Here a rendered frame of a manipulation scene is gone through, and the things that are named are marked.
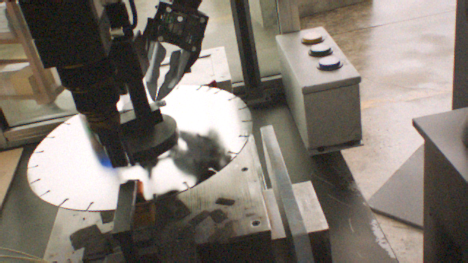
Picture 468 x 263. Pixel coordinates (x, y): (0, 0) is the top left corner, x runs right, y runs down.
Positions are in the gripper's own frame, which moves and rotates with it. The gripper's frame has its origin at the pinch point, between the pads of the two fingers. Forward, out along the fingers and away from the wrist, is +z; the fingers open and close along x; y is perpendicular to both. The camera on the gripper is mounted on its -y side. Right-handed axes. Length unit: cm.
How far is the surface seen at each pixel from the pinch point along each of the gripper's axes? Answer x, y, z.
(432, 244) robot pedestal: 66, -15, 19
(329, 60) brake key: 30.1, -15.2, -11.9
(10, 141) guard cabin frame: -27, -45, 31
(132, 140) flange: -1.9, 8.1, 5.9
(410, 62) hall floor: 143, -197, -14
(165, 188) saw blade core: 3.1, 19.4, 7.1
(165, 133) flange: 2.3, 8.0, 3.6
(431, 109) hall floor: 135, -146, 3
